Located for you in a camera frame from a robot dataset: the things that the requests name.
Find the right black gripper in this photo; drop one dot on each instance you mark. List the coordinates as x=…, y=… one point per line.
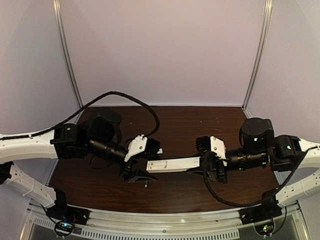
x=213, y=163

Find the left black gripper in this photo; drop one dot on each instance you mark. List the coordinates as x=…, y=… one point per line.
x=136, y=161

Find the white remote control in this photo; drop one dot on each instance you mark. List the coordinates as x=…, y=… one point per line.
x=172, y=165

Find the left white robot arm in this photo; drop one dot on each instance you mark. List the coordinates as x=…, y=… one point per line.
x=99, y=136

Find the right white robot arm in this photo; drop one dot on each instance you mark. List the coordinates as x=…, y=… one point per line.
x=259, y=147

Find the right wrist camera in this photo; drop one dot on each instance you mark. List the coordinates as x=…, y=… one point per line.
x=211, y=144

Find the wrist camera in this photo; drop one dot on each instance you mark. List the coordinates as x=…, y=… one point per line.
x=142, y=146
x=211, y=144

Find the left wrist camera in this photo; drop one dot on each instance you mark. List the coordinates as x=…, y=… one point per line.
x=142, y=146

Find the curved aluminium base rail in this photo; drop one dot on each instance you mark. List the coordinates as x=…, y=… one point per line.
x=209, y=225

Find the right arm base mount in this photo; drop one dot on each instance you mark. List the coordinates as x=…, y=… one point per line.
x=263, y=218

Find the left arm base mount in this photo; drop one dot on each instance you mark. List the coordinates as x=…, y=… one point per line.
x=65, y=220

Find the right aluminium frame post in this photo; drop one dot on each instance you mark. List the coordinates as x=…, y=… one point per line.
x=263, y=37

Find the aluminium frame post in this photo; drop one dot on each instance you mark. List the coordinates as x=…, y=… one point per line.
x=263, y=37
x=65, y=52

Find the left aluminium frame post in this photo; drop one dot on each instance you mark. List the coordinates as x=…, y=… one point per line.
x=65, y=52

